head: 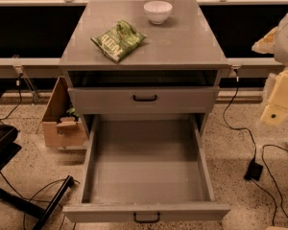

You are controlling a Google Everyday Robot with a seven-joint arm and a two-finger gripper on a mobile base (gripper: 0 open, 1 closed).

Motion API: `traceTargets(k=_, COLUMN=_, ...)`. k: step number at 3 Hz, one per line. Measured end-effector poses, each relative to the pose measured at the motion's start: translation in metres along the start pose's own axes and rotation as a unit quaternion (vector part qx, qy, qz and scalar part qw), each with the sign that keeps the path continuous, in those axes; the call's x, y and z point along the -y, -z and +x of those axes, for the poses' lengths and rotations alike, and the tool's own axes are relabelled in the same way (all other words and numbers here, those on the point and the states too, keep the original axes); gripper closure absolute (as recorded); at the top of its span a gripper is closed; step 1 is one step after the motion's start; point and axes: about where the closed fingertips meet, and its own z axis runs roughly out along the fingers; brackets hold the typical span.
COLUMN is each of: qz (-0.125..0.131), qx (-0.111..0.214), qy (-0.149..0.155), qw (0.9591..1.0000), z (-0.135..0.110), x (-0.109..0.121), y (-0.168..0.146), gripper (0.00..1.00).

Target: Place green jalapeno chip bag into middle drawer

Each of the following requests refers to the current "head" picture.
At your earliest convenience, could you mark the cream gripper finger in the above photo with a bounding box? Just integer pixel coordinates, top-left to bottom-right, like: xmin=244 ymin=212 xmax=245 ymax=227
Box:
xmin=252 ymin=27 xmax=277 ymax=54
xmin=260 ymin=68 xmax=288 ymax=127

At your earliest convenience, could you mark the green jalapeno chip bag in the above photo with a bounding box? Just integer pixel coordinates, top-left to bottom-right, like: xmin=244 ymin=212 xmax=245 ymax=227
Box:
xmin=90 ymin=20 xmax=146 ymax=63

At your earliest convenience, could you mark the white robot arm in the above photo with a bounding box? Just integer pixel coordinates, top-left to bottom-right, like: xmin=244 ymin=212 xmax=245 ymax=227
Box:
xmin=252 ymin=12 xmax=288 ymax=127

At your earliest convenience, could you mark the grey drawer cabinet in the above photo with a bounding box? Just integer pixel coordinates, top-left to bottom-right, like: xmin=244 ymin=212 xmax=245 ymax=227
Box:
xmin=60 ymin=0 xmax=228 ymax=131

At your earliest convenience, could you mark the open grey middle drawer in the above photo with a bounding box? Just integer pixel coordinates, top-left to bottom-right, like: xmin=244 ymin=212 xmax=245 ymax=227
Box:
xmin=63 ymin=114 xmax=230 ymax=222

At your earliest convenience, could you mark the closed grey top drawer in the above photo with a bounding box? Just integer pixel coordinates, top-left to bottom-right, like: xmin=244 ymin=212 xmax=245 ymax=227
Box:
xmin=68 ymin=87 xmax=219 ymax=114

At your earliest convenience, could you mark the black power adapter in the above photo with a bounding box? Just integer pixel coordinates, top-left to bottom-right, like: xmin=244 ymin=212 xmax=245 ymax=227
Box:
xmin=244 ymin=159 xmax=263 ymax=181

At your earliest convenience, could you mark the white ceramic bowl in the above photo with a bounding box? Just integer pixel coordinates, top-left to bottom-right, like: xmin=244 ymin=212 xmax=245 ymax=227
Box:
xmin=144 ymin=1 xmax=173 ymax=25

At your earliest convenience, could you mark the brown cardboard box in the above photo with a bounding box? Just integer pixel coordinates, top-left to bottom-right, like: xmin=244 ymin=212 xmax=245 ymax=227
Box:
xmin=42 ymin=77 xmax=86 ymax=148

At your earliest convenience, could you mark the black chair base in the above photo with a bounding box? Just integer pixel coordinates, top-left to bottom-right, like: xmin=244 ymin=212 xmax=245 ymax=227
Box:
xmin=0 ymin=124 xmax=75 ymax=230

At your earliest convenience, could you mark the black cable right floor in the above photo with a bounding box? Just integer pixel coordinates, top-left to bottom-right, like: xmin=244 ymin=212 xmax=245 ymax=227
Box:
xmin=250 ymin=144 xmax=288 ymax=227

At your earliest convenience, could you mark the black cable floor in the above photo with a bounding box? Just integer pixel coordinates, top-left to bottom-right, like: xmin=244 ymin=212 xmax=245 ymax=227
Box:
xmin=250 ymin=144 xmax=288 ymax=227
xmin=0 ymin=171 xmax=81 ymax=230

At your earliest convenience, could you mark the black adapter cable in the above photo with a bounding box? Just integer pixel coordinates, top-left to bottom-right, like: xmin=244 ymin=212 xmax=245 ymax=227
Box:
xmin=222 ymin=68 xmax=257 ymax=162

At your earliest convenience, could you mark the black top drawer handle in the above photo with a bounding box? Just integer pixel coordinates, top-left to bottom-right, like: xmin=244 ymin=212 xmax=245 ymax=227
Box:
xmin=132 ymin=95 xmax=157 ymax=103

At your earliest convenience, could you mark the black open drawer handle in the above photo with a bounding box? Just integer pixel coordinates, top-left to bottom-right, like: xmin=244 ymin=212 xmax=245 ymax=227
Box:
xmin=133 ymin=212 xmax=160 ymax=224

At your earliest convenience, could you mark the black cable left wall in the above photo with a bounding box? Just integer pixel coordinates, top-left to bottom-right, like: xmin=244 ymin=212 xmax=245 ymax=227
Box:
xmin=0 ymin=74 xmax=24 ymax=124

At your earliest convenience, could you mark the black cable left floor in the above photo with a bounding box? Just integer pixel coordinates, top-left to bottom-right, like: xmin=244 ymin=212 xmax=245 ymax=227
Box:
xmin=0 ymin=171 xmax=81 ymax=230

